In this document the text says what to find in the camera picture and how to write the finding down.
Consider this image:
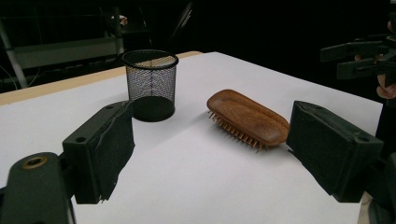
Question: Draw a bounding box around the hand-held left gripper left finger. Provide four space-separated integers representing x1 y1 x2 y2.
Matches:
62 101 135 204

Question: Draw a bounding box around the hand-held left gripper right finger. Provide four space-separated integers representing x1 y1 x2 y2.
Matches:
286 100 385 203

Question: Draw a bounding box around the black mesh pen holder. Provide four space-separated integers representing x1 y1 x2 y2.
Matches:
121 49 179 122

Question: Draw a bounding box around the wooden hairbrush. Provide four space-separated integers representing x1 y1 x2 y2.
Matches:
206 89 290 152

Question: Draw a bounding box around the white table sheet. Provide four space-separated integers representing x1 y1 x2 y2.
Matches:
0 51 383 224

